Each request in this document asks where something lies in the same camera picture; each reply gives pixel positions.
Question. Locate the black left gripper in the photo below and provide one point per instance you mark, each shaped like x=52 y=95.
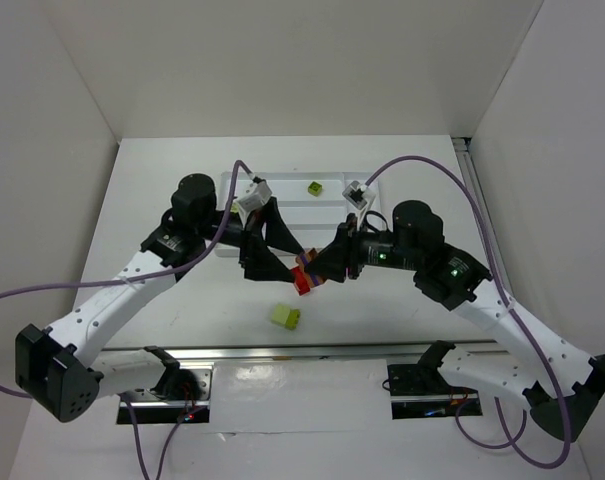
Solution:
x=252 y=241

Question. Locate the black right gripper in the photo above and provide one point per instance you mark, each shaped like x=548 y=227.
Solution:
x=353 y=248

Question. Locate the dark green square lego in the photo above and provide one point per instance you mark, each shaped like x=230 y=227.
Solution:
x=315 y=189

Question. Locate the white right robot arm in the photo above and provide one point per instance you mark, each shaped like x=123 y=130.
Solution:
x=557 y=384

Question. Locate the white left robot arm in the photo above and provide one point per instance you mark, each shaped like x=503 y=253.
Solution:
x=61 y=366

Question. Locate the red lego brick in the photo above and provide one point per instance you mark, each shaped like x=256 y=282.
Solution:
x=304 y=282

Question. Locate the pale and lime green lego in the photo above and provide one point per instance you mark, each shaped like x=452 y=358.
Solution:
x=285 y=316

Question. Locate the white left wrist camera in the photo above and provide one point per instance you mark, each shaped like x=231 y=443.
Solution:
x=256 y=196

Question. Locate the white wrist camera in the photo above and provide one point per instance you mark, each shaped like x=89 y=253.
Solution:
x=361 y=197
x=256 y=196

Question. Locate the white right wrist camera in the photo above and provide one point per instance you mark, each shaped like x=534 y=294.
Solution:
x=361 y=197

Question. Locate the aluminium rail front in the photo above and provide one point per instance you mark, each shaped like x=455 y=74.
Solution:
x=300 y=352

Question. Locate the aluminium rail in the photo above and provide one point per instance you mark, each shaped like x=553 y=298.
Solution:
x=300 y=352
x=471 y=179

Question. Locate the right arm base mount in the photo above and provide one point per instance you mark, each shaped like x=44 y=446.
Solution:
x=418 y=391

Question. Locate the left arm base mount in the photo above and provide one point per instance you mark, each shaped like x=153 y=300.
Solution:
x=181 y=392

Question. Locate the aluminium rail right side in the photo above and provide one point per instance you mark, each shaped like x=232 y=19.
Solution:
x=471 y=179

